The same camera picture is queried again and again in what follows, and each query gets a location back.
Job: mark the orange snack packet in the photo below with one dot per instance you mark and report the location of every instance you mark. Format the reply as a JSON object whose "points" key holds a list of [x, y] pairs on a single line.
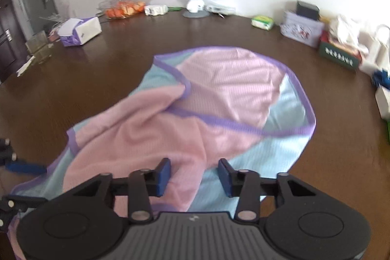
{"points": [[125, 9]]}

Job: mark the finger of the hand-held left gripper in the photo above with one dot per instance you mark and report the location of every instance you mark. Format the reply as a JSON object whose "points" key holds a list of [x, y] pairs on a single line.
{"points": [[27, 200], [27, 168]]}

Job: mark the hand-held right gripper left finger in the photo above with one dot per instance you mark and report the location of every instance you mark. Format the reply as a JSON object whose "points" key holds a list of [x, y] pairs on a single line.
{"points": [[162, 179]]}

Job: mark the pink and blue garment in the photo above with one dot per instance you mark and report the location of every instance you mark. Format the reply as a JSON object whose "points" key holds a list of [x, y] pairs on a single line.
{"points": [[213, 86]]}

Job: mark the white labelled container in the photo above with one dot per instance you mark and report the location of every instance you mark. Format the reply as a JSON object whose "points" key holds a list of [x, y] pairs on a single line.
{"points": [[300, 31]]}

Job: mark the white paper sheet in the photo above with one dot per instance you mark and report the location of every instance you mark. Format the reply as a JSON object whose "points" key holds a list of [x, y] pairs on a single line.
{"points": [[26, 66]]}

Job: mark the white cardboard box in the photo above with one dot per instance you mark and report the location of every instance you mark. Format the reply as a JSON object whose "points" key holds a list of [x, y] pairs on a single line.
{"points": [[384, 101]]}

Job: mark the dark brown door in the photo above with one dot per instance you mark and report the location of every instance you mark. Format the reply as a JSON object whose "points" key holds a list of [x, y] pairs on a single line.
{"points": [[9, 40]]}

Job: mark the white and purple tissue box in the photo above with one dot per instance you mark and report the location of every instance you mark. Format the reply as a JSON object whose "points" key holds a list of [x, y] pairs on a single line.
{"points": [[80, 31]]}

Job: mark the small black box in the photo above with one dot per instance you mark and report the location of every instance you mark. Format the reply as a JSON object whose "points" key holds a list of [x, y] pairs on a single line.
{"points": [[307, 9]]}

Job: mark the blue object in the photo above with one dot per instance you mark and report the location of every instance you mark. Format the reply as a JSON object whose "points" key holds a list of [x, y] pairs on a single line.
{"points": [[382, 78]]}

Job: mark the crumpled white tissue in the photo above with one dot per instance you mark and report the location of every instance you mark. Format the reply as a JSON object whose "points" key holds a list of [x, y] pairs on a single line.
{"points": [[345, 30]]}

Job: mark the white power strip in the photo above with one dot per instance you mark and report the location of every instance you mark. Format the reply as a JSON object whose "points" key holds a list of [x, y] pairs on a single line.
{"points": [[221, 9]]}

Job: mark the grey cabinet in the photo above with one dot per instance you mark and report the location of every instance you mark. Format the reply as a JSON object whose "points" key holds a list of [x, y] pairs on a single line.
{"points": [[33, 4]]}

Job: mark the white plastic bag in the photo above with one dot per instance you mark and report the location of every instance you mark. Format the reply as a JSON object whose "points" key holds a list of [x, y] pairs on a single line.
{"points": [[376, 49]]}

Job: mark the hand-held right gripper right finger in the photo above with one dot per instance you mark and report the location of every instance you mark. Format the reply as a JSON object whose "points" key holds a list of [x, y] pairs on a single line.
{"points": [[225, 180]]}

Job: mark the small white packet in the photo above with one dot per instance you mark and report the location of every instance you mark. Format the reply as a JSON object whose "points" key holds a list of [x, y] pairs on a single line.
{"points": [[155, 10]]}

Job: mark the green storage box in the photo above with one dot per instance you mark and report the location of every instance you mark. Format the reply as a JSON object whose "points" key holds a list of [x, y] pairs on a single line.
{"points": [[339, 56]]}

